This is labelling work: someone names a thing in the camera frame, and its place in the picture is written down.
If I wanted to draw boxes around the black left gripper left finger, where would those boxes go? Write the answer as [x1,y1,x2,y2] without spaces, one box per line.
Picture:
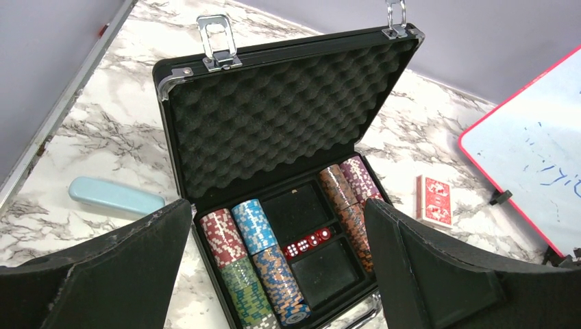
[1,199,192,328]

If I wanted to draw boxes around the brown orange chip stack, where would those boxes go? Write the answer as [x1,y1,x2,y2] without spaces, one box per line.
[319,164,374,273]

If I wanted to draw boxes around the green chip stack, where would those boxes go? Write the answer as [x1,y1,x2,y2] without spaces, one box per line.
[220,258,280,329]

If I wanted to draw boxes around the red dice row in case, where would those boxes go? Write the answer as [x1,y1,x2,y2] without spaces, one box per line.
[282,227,334,260]

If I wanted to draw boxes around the red white chip stack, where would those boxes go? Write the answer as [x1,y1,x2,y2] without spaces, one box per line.
[199,208,247,269]

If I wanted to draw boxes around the black aluminium poker case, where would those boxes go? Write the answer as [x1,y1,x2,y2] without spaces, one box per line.
[152,15,425,328]

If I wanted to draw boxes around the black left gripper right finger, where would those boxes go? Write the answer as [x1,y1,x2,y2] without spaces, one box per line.
[364,199,580,328]

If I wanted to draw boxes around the light blue chip stack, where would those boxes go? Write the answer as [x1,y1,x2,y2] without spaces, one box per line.
[232,199,278,255]

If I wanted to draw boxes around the whiteboard stand foot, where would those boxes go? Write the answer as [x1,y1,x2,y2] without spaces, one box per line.
[542,247,580,269]
[489,190,512,206]

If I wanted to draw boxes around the light blue eraser case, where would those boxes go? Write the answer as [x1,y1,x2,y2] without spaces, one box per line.
[68,176,166,215]

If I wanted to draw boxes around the purple white chip stack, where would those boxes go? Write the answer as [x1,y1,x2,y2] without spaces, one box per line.
[339,156,384,204]

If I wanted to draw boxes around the pink framed whiteboard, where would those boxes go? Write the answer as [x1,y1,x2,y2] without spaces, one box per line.
[458,49,580,257]

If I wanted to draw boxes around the orange blue chip stack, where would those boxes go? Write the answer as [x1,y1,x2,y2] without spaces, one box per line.
[252,245,311,326]

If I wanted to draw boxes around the red playing card deck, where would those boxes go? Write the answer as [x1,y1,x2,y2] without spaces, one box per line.
[415,175,453,228]

